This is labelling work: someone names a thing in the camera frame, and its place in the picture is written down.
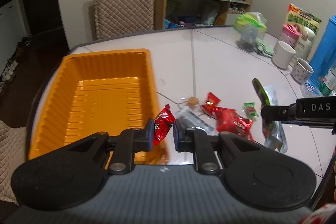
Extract silver green snack pouch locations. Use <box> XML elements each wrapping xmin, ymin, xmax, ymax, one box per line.
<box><xmin>252</xmin><ymin>78</ymin><xmax>288</xmax><ymax>154</ymax></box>

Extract green label bottle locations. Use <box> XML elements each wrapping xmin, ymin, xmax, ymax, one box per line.
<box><xmin>319</xmin><ymin>61</ymin><xmax>336</xmax><ymax>97</ymax></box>

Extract small green candy packet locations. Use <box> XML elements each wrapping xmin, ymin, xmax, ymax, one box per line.
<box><xmin>243</xmin><ymin>102</ymin><xmax>259</xmax><ymax>121</ymax></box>

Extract green white snack box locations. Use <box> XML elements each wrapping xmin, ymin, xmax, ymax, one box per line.
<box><xmin>285</xmin><ymin>3</ymin><xmax>322</xmax><ymax>35</ymax></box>

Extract round caramel candy clear wrapper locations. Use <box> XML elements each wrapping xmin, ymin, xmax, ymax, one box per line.
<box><xmin>179</xmin><ymin>96</ymin><xmax>201</xmax><ymax>110</ymax></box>

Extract beige quilted chair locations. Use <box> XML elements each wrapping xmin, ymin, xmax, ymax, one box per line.
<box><xmin>93</xmin><ymin>0</ymin><xmax>154</xmax><ymax>39</ymax></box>
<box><xmin>0</xmin><ymin>121</ymin><xmax>26</xmax><ymax>204</ymax></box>

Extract clear black snack bar packet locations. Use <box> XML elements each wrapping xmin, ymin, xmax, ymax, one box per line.
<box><xmin>175</xmin><ymin>106</ymin><xmax>219</xmax><ymax>136</ymax></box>

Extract green tissue pack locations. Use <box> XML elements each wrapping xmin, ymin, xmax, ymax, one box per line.
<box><xmin>234</xmin><ymin>12</ymin><xmax>267</xmax><ymax>39</ymax></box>

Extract red candy wrapper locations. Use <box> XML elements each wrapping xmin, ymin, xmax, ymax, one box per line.
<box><xmin>153</xmin><ymin>104</ymin><xmax>175</xmax><ymax>145</ymax></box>

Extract black phone stand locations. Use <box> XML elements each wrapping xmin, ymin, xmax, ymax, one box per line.
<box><xmin>236</xmin><ymin>24</ymin><xmax>258</xmax><ymax>52</ymax></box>

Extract white cabinet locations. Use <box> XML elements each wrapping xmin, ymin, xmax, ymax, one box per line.
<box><xmin>0</xmin><ymin>0</ymin><xmax>27</xmax><ymax>72</ymax></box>

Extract wooden shelf unit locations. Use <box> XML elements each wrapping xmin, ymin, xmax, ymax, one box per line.
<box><xmin>154</xmin><ymin>0</ymin><xmax>253</xmax><ymax>30</ymax></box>

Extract green cloth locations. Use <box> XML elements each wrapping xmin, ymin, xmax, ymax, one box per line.
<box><xmin>252</xmin><ymin>38</ymin><xmax>274</xmax><ymax>58</ymax></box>

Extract large red snack packet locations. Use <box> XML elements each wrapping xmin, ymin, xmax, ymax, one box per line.
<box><xmin>213</xmin><ymin>107</ymin><xmax>254</xmax><ymax>141</ymax></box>

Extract beige quilted near chair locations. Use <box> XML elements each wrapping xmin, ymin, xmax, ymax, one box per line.
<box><xmin>0</xmin><ymin>121</ymin><xmax>26</xmax><ymax>204</ymax></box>

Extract pink lidded cup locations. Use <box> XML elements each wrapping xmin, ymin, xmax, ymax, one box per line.
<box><xmin>279</xmin><ymin>24</ymin><xmax>300</xmax><ymax>48</ymax></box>

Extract shoes on floor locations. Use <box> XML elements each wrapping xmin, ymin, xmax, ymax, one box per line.
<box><xmin>1</xmin><ymin>36</ymin><xmax>31</xmax><ymax>82</ymax></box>

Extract dotted white mug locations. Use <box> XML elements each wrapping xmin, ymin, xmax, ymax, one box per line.
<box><xmin>291</xmin><ymin>57</ymin><xmax>314</xmax><ymax>84</ymax></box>

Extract orange plastic tray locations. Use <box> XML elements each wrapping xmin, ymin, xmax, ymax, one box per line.
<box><xmin>28</xmin><ymin>49</ymin><xmax>160</xmax><ymax>159</ymax></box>

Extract white lotion bottle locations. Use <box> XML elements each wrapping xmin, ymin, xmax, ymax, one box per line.
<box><xmin>294</xmin><ymin>27</ymin><xmax>315</xmax><ymax>59</ymax></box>

